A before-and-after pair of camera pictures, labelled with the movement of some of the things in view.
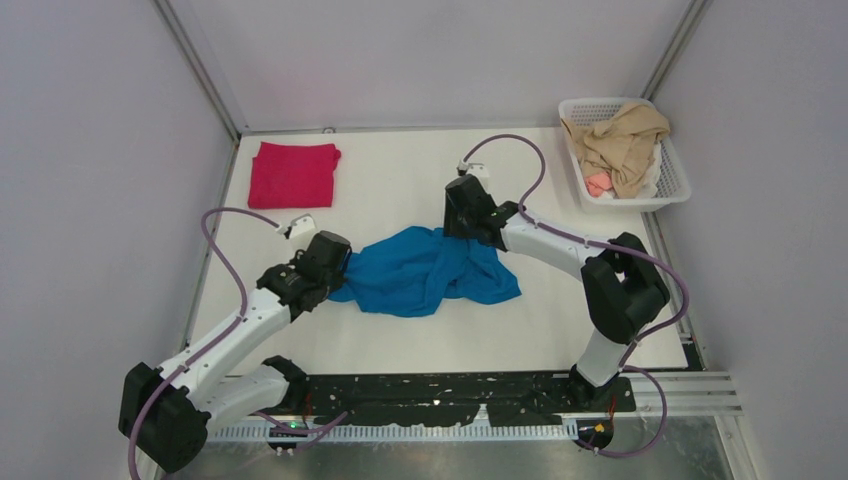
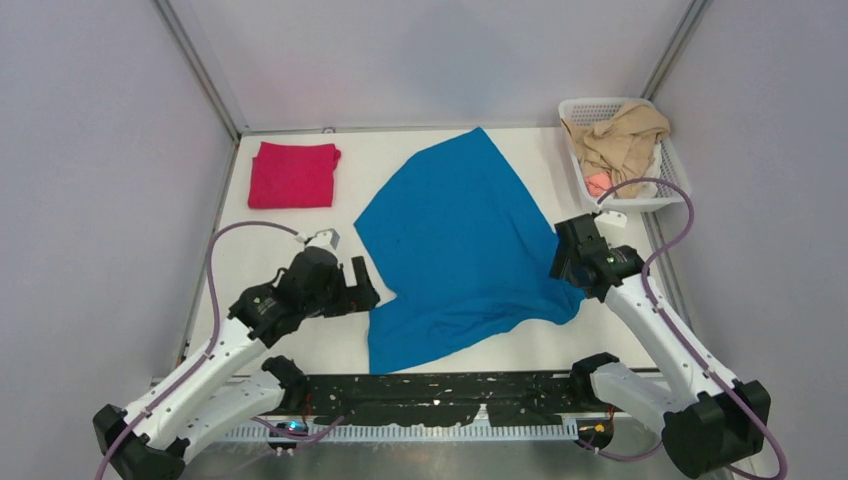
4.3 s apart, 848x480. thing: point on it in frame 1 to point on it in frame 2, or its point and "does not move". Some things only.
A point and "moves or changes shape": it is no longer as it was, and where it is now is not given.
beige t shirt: [622, 145] does not move
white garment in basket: [649, 188] does not move
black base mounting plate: [428, 399] does not move
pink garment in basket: [596, 183] does not move
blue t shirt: [422, 266] moves or changes shape
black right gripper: [451, 227] to [560, 265]
